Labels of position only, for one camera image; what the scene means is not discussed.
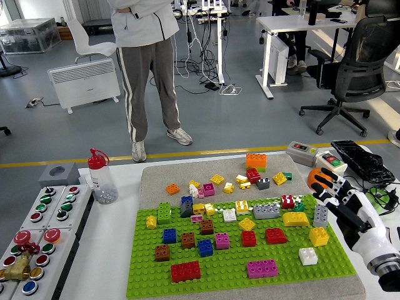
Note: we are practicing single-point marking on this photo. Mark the blue square brick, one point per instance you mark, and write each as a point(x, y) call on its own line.
point(187, 199)
point(205, 248)
point(169, 236)

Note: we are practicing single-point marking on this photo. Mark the red brick with white studs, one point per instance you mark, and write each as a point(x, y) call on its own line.
point(287, 202)

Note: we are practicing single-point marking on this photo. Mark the white red-green switch box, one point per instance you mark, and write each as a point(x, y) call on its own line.
point(331, 161)

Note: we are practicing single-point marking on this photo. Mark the grey floor socket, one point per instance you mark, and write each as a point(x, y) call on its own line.
point(33, 102)

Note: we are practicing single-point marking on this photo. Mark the long red brick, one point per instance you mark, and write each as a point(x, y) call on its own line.
point(186, 272)

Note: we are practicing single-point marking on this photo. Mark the green studded baseplate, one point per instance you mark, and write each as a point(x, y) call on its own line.
point(147, 275)

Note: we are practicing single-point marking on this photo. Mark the black power strip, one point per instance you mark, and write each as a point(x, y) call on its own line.
point(212, 86)

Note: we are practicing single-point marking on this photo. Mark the clear bottle with red cap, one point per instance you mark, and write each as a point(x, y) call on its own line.
point(101, 181)

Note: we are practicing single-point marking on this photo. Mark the dark grey slope brick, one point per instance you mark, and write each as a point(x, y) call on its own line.
point(187, 210)

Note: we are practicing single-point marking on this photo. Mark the black bottle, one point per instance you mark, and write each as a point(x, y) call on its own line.
point(312, 14)

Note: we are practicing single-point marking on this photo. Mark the brown square brick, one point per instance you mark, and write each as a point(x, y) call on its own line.
point(207, 227)
point(162, 253)
point(188, 240)

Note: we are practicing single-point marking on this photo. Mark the orange fruit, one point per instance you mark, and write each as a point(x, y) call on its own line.
point(311, 180)

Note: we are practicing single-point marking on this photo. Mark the grey four-button control box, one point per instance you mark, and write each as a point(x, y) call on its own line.
point(31, 223)
point(78, 206)

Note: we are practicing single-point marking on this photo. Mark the dark red square brick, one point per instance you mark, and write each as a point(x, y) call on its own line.
point(253, 175)

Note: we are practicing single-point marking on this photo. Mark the black chair caster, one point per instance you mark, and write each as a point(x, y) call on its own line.
point(5, 130)

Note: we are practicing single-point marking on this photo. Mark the flat white brick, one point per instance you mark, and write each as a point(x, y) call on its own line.
point(229, 216)

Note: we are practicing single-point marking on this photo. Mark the grey box with mushroom button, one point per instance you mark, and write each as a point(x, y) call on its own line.
point(59, 253)
point(6, 247)

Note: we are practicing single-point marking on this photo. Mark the person's hand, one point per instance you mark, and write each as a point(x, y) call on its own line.
point(122, 10)

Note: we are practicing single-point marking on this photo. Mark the yellow and white brick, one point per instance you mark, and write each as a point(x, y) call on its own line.
point(242, 207)

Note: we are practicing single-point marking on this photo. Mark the yellow curved long brick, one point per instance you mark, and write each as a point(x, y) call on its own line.
point(295, 219)

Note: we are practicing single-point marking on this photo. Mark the white panel heater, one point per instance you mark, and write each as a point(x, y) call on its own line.
point(84, 84)

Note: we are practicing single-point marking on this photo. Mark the small pink brick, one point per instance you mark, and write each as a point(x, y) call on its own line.
point(200, 193)

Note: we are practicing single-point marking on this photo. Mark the upturned magenta brick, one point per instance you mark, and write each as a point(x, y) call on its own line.
point(208, 189)

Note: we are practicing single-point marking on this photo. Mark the grey brick with white studs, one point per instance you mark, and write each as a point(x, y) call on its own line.
point(263, 183)

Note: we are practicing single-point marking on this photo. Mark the magenta square brick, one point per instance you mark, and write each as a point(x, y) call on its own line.
point(222, 241)

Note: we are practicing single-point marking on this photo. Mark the long magenta brick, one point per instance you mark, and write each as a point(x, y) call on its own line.
point(262, 268)

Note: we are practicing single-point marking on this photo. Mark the person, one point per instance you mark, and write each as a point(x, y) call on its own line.
point(300, 47)
point(140, 25)

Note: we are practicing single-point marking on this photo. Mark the white square brick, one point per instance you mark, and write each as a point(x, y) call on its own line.
point(308, 257)

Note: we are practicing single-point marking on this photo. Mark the white office desk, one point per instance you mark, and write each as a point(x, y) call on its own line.
point(297, 22)

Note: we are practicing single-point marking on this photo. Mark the pale yellow small brick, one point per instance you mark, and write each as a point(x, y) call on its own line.
point(241, 178)

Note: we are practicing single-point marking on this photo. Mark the grey block with round hole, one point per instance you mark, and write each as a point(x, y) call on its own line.
point(67, 178)

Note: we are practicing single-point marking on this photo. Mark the flat yellow square brick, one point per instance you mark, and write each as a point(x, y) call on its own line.
point(217, 179)
point(280, 178)
point(247, 223)

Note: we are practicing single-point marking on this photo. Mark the long lime green brick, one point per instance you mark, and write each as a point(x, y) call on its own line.
point(256, 169)

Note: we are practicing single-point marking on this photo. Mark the small dark green brick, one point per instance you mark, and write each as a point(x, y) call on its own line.
point(299, 207)

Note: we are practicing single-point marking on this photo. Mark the red rounded brick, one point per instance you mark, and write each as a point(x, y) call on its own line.
point(276, 236)

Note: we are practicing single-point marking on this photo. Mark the black phone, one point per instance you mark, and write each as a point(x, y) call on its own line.
point(338, 21)

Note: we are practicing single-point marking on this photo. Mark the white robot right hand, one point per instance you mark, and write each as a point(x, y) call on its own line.
point(362, 231)

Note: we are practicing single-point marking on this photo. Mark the white plastic chair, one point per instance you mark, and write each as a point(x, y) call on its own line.
point(79, 37)

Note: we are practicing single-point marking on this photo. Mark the small orange brick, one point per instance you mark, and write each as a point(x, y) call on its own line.
point(172, 189)

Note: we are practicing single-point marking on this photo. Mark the black keyboard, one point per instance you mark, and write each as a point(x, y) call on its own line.
point(359, 159)

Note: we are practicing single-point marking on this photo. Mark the long orange brick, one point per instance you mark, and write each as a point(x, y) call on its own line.
point(256, 160)

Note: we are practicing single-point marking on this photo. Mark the black fan stand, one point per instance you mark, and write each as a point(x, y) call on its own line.
point(7, 70)

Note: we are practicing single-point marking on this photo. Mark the small white brick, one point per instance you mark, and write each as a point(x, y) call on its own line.
point(193, 190)

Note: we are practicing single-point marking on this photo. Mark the black mesh office chair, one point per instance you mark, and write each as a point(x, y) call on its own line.
point(353, 78)

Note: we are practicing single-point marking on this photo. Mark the grey switch box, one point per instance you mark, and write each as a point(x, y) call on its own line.
point(301, 153)

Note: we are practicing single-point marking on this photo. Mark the transparent storage case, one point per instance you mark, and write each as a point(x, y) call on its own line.
point(28, 34)

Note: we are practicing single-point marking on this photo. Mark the flat pink brick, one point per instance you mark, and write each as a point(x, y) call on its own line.
point(196, 218)

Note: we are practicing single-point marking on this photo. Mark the large yellow square brick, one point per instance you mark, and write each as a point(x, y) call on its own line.
point(318, 237)

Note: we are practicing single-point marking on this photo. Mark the white panel under desk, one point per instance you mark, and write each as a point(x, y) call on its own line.
point(278, 62)

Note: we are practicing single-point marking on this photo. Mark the long grey brick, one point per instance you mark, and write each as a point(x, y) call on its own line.
point(266, 212)

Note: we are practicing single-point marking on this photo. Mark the grey felt mat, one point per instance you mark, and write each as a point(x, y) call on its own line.
point(175, 170)

